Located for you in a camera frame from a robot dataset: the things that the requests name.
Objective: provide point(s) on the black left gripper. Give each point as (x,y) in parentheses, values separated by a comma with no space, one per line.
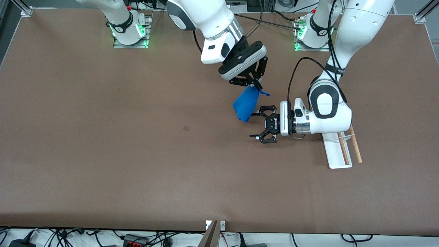
(274,125)

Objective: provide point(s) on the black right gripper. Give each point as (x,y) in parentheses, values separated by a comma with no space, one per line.
(252,73)

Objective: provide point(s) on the blue microfiber towel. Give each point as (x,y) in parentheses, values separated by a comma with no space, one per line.
(247,104)

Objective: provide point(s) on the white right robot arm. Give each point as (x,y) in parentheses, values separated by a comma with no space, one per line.
(212,20)

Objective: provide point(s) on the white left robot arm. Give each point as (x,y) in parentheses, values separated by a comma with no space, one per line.
(360,27)

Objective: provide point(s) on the grey control box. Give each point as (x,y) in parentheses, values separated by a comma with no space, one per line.
(238,3)

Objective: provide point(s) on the black orange connector box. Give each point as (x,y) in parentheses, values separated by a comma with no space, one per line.
(135,241)

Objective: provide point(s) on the black power adapter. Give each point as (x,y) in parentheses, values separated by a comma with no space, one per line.
(20,243)

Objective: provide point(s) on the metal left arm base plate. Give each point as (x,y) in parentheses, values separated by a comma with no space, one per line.
(324,49)

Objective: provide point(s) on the silver camera mount bracket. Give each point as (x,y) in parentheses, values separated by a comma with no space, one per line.
(223,225)

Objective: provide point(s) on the grey brown camera post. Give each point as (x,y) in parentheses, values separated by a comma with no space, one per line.
(210,238)

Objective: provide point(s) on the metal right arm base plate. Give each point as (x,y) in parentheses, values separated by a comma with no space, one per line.
(120,45)

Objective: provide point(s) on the aluminium table corner bracket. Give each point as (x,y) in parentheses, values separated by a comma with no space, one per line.
(419,18)
(25,10)

